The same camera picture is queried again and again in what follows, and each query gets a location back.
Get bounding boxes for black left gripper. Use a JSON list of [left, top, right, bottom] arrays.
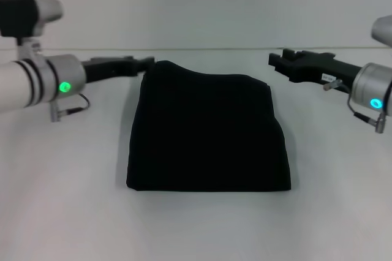
[[80, 55, 156, 85]]

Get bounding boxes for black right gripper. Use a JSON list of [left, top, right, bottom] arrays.
[[268, 48, 363, 87]]

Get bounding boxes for black shirt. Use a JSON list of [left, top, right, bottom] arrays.
[[126, 59, 292, 193]]

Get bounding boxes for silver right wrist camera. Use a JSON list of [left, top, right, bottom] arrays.
[[371, 14, 392, 48]]

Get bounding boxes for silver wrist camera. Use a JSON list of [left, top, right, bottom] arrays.
[[371, 14, 392, 48], [0, 0, 64, 61]]

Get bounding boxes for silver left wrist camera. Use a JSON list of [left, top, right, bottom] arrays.
[[0, 0, 64, 61]]

